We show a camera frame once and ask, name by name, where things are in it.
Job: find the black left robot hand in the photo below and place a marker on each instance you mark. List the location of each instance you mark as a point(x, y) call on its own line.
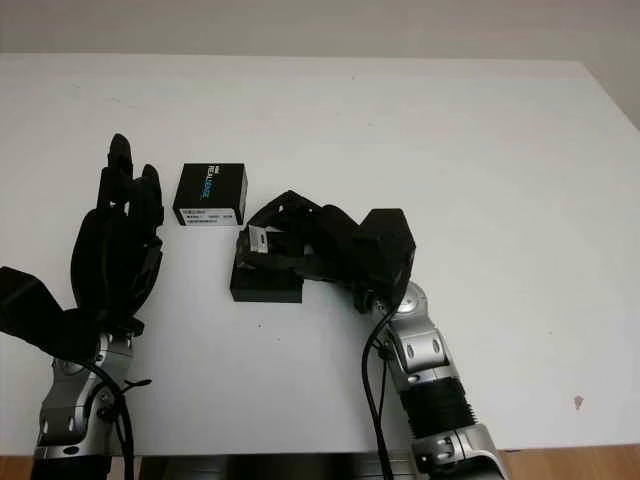
point(110, 260)

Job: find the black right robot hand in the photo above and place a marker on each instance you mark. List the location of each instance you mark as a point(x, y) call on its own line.
point(330, 240)

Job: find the small silver depth camera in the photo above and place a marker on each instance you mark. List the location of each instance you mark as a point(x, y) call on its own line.
point(259, 239)

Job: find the black printed RealSense box lid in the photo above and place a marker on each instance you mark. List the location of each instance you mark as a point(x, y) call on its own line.
point(207, 187)

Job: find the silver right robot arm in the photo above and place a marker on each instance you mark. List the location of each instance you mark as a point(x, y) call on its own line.
point(430, 360)

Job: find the black box base foam insert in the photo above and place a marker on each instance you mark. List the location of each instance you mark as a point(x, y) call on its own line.
point(265, 290)

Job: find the dark robot torso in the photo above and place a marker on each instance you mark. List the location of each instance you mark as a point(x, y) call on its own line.
point(275, 467)

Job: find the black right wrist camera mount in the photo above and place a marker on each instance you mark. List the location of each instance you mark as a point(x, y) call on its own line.
point(385, 250)

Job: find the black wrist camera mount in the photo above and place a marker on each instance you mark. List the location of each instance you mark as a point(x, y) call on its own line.
point(30, 310)
point(385, 250)

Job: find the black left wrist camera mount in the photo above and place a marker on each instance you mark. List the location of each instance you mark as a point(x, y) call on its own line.
point(30, 310)

